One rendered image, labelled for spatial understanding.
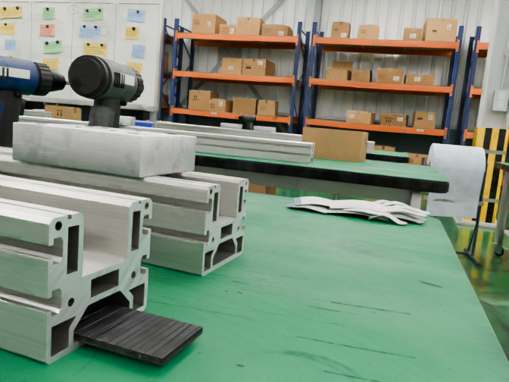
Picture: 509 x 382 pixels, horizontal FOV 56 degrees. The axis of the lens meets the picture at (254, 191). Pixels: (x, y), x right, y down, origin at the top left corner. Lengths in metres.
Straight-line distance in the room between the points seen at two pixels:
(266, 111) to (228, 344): 9.99
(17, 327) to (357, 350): 0.21
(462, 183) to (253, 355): 3.70
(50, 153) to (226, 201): 0.19
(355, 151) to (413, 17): 8.86
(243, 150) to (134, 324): 1.75
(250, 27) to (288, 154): 8.62
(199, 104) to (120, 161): 10.37
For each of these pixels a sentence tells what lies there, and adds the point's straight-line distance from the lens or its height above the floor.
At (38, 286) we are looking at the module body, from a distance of 0.30.
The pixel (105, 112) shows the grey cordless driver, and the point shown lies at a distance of 0.73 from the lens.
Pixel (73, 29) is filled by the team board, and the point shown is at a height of 1.50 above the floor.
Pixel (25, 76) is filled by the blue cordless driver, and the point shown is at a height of 0.97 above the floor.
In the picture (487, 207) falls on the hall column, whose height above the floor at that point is 0.22.
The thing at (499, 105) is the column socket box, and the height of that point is 1.35.
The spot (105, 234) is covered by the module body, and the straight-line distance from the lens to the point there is 0.35.
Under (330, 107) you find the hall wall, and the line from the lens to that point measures 10.99.
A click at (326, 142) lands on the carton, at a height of 0.86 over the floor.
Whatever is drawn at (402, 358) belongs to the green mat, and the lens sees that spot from 0.35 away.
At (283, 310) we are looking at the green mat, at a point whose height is 0.78.
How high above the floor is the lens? 0.92
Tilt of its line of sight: 8 degrees down
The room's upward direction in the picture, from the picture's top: 5 degrees clockwise
